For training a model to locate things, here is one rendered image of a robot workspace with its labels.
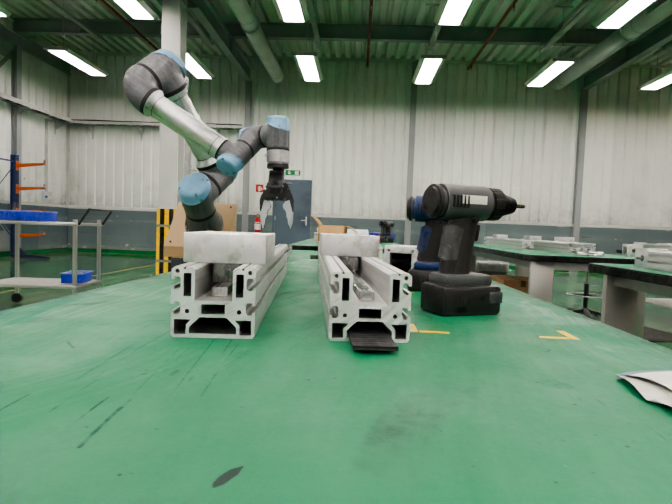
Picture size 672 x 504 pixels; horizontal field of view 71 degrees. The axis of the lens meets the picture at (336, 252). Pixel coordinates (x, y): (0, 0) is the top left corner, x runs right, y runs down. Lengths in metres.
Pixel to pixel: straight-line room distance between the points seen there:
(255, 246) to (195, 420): 0.33
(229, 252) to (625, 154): 13.66
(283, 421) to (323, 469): 0.07
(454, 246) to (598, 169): 13.00
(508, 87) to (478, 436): 13.05
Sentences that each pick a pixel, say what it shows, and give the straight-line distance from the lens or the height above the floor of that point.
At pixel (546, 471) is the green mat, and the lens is 0.33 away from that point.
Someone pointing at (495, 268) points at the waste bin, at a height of 0.48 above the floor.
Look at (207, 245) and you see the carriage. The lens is 0.66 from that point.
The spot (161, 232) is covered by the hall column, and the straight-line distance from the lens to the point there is 7.75.
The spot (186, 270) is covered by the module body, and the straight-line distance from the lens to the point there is 0.59.
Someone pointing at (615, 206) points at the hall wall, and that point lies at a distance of 13.91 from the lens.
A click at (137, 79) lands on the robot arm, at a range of 1.70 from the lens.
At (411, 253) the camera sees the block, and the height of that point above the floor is 0.86.
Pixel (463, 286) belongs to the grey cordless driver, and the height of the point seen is 0.83.
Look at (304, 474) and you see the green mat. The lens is 0.29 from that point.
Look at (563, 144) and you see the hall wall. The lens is 13.53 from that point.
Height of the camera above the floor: 0.92
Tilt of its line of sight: 3 degrees down
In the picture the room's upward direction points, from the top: 2 degrees clockwise
